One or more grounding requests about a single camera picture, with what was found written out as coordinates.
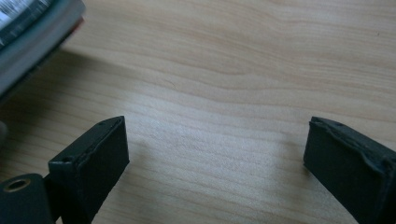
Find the dark illustrated book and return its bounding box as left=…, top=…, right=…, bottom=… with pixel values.
left=0, top=0, right=87, bottom=101

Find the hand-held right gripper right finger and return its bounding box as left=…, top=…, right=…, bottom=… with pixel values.
left=303, top=116, right=396, bottom=224

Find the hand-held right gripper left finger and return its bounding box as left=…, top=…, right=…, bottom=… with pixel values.
left=48, top=115, right=131, bottom=224

